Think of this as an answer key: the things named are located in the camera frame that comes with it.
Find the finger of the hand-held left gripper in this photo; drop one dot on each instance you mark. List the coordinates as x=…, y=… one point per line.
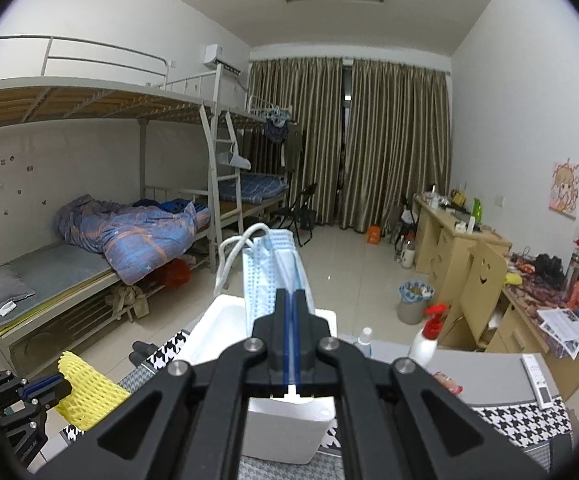
x=44, y=388
x=24, y=425

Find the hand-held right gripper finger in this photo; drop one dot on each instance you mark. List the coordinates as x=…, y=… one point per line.
x=289, y=345
x=298, y=340

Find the yellow foam fruit net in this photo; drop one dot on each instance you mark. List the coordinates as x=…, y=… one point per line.
x=89, y=395

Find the blue face masks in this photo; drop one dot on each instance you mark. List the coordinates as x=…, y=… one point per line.
x=259, y=280

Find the white foam box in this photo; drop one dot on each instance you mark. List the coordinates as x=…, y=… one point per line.
x=219, y=325

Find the clear blue spray bottle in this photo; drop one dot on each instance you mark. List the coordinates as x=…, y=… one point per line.
x=365, y=342

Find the grey pillow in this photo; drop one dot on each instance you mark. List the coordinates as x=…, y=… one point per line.
x=6, y=292

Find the grey trash bin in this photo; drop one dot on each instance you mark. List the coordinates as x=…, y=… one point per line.
x=414, y=310

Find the beige cloth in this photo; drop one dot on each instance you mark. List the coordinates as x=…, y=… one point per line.
x=129, y=302

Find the grey mattress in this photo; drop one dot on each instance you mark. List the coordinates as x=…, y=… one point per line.
x=64, y=265

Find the white lotion bottle red pump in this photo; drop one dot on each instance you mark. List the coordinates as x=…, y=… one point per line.
x=424, y=350

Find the orange stool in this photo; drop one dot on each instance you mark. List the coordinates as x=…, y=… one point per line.
x=374, y=236

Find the black folding chair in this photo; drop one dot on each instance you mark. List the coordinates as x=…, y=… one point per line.
x=299, y=210

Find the red bag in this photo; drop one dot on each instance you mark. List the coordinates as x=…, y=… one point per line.
x=174, y=275

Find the white floor bottle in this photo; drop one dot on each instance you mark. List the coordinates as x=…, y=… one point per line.
x=409, y=256

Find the red snack packet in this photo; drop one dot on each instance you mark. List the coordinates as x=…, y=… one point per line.
x=444, y=381

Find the blue plaid mattress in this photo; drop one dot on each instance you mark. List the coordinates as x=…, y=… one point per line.
x=254, y=187

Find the light wooden desk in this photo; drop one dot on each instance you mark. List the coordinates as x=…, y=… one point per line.
x=439, y=240

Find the blue plaid quilt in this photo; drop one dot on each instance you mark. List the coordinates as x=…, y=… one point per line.
x=139, y=235

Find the wooden chair with smiley cutout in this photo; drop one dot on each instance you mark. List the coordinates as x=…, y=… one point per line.
x=479, y=285

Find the grey hanging bag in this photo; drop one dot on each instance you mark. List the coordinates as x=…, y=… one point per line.
x=234, y=159

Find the hanging dark green garment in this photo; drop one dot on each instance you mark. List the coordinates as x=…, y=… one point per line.
x=293, y=147

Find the hanging blue clothes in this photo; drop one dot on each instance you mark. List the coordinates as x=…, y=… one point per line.
x=275, y=127

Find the brown curtain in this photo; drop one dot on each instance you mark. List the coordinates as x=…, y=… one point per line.
x=294, y=110
x=399, y=150

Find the cluttered wooden desk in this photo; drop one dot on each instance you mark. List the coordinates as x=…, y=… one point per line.
x=519, y=330

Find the white metal bunk bed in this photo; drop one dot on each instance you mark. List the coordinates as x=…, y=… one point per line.
x=257, y=120
x=69, y=97

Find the houndstooth table cloth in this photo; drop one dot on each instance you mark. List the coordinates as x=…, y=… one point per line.
x=519, y=420

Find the white remote control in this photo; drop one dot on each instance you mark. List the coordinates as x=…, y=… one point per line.
x=537, y=380

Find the printed papers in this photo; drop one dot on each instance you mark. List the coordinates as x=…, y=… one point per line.
x=564, y=330

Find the white air conditioner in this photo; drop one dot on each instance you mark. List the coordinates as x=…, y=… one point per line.
x=219, y=57

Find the cartoon wall poster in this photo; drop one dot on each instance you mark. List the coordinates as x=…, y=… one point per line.
x=565, y=190

